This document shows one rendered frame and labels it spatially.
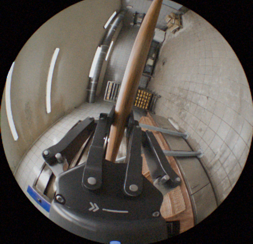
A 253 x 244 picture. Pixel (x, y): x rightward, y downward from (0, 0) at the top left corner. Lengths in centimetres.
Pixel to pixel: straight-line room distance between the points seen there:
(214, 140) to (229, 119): 36
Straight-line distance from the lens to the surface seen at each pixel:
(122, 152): 149
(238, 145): 120
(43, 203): 125
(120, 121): 16
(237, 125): 123
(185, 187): 82
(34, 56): 155
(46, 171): 135
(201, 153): 138
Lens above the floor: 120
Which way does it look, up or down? 6 degrees down
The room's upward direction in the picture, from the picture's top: 76 degrees counter-clockwise
